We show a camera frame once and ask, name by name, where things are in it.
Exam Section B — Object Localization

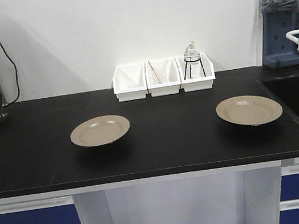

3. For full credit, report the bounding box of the white storage bin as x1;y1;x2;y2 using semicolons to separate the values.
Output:
145;58;181;97
175;53;215;92
112;63;148;102

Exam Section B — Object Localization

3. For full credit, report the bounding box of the tan plate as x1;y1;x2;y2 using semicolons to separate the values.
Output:
216;95;283;126
70;115;130;147

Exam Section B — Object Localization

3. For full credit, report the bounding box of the middle white storage bin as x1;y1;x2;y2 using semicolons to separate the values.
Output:
145;58;181;97

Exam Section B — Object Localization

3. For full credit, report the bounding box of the left white storage bin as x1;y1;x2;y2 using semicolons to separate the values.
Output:
112;63;148;102

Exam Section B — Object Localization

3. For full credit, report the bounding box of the black wire tripod stand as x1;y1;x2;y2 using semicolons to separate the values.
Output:
183;55;206;79

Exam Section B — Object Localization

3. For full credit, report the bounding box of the blue pegboard drying rack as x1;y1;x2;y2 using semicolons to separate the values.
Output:
259;0;299;68

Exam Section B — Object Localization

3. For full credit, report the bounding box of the right white storage bin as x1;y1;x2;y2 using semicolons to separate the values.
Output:
175;53;215;92

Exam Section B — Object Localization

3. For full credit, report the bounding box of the glass beaker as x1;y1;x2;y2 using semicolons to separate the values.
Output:
155;69;168;84

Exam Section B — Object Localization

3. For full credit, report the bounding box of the black hanging cable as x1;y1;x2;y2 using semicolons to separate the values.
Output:
0;0;23;107

